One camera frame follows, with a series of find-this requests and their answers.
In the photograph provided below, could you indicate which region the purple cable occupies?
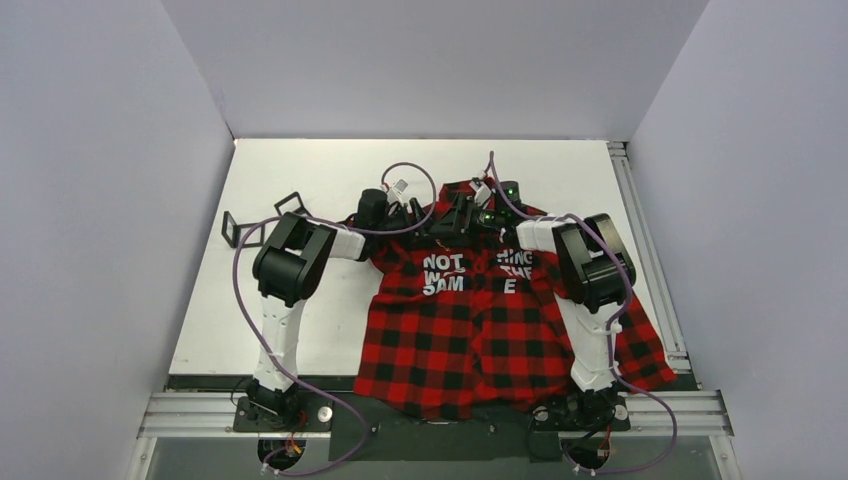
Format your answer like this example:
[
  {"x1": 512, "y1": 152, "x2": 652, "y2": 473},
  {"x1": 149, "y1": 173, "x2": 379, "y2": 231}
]
[
  {"x1": 231, "y1": 161, "x2": 439, "y2": 478},
  {"x1": 486, "y1": 150, "x2": 680, "y2": 477}
]

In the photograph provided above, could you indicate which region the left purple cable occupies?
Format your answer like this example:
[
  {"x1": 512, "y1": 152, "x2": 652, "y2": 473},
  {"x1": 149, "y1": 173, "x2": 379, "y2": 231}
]
[{"x1": 231, "y1": 161, "x2": 439, "y2": 478}]

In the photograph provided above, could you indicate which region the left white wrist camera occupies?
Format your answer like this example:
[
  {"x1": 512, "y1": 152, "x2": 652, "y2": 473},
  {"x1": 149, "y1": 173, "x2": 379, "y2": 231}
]
[{"x1": 383, "y1": 179, "x2": 408, "y2": 206}]

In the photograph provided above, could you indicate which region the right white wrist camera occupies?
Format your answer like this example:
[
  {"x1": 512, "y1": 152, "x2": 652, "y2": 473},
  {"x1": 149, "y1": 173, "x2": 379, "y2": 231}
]
[{"x1": 469, "y1": 177, "x2": 492, "y2": 208}]

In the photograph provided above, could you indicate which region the black frame stand left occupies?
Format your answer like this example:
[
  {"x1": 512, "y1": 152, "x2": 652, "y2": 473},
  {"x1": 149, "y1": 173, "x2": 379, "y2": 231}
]
[{"x1": 220, "y1": 210, "x2": 266, "y2": 249}]

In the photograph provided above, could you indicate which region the red black plaid shirt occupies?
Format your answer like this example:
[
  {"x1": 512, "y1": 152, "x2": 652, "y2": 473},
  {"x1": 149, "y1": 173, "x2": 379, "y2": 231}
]
[{"x1": 352, "y1": 180, "x2": 678, "y2": 422}]

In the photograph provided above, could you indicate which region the black frame stand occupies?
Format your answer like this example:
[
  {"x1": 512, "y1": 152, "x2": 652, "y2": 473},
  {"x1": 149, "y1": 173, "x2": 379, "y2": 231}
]
[
  {"x1": 220, "y1": 210, "x2": 266, "y2": 249},
  {"x1": 273, "y1": 191, "x2": 312, "y2": 217}
]

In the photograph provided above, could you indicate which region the black frame stand right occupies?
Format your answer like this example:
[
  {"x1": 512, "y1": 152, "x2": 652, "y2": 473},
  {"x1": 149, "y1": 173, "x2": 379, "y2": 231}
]
[{"x1": 273, "y1": 191, "x2": 312, "y2": 217}]

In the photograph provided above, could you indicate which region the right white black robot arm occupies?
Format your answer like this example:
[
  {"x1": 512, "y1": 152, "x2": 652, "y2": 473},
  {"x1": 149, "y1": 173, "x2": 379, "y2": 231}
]
[{"x1": 415, "y1": 178, "x2": 637, "y2": 427}]

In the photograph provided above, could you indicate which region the aluminium front rail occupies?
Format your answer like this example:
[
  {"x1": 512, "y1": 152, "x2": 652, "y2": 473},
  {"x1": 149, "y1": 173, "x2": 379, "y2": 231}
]
[{"x1": 138, "y1": 390, "x2": 733, "y2": 438}]

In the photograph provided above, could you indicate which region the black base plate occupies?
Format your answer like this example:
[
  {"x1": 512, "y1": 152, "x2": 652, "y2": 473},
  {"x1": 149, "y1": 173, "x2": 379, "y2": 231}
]
[{"x1": 232, "y1": 381, "x2": 631, "y2": 469}]

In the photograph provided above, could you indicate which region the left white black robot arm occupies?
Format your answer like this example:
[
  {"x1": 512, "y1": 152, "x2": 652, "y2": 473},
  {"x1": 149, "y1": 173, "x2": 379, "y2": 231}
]
[{"x1": 247, "y1": 189, "x2": 435, "y2": 430}]

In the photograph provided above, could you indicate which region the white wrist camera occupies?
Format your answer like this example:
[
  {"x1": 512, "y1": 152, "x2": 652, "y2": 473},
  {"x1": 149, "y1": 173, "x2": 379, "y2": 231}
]
[
  {"x1": 383, "y1": 179, "x2": 408, "y2": 206},
  {"x1": 469, "y1": 177, "x2": 492, "y2": 208}
]

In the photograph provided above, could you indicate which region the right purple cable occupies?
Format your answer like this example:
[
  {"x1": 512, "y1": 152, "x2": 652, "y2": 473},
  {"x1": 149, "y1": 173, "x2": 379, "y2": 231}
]
[{"x1": 486, "y1": 150, "x2": 680, "y2": 477}]

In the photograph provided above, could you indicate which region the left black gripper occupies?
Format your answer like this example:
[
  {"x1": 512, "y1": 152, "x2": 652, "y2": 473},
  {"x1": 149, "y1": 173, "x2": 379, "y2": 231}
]
[{"x1": 374, "y1": 200, "x2": 441, "y2": 252}]

